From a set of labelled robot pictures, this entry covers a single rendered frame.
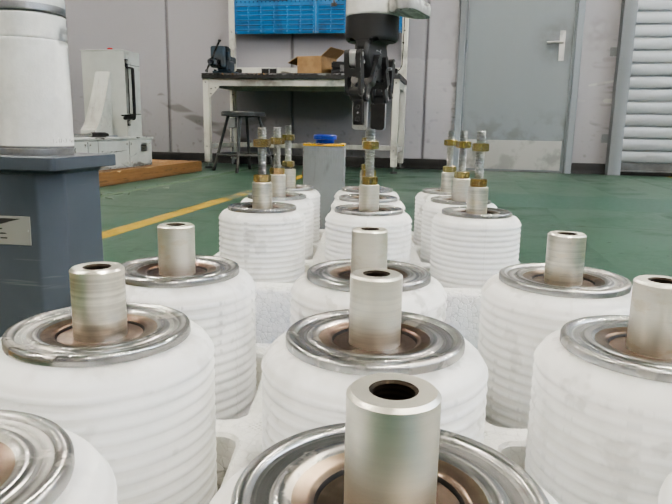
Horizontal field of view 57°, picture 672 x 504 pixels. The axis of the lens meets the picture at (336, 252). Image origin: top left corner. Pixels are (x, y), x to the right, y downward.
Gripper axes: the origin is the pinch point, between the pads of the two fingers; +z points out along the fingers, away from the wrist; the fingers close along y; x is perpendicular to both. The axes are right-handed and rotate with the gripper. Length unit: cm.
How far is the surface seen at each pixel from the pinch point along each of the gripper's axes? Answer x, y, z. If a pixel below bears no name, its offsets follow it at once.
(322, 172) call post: -12.2, -9.6, 8.6
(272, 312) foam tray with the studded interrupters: 3.2, 32.7, 19.7
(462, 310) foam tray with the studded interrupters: 20.9, 25.4, 18.8
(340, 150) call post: -9.5, -10.8, 4.8
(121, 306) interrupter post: 16, 66, 9
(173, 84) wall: -361, -398, -36
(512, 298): 29, 50, 10
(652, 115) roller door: 49, -496, -13
